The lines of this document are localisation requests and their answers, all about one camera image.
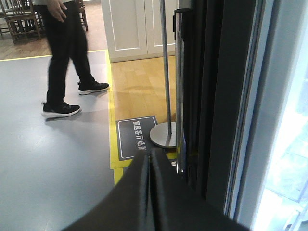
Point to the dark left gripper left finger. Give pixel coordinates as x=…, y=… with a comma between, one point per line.
x=126, y=207

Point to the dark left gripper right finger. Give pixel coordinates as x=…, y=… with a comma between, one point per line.
x=177, y=207

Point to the silver stanchion base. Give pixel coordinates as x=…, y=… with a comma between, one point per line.
x=164, y=134

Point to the dark floor sign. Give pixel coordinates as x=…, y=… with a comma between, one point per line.
x=134, y=136

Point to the walking person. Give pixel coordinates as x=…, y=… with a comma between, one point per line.
x=67, y=41

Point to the white panelled cupboard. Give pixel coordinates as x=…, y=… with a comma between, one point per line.
x=133, y=29

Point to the wooden chair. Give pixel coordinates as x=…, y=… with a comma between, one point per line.
x=21, y=18
x=82, y=14

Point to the wooden chair left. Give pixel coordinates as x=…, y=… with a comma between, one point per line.
x=21, y=18

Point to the chrome stanchion post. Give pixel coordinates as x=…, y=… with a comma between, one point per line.
x=180, y=19

